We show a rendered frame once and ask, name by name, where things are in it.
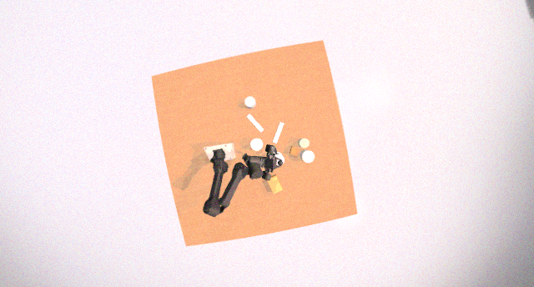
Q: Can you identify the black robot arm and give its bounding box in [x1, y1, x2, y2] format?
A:
[202, 149, 277, 217]

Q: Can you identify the cream and grey cylinder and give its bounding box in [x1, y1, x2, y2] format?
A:
[298, 138, 310, 149]

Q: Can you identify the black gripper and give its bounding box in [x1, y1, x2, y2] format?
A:
[257, 144, 282, 181]

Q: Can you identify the white flat bar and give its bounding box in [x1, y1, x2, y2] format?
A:
[246, 113, 264, 132]
[273, 122, 284, 144]

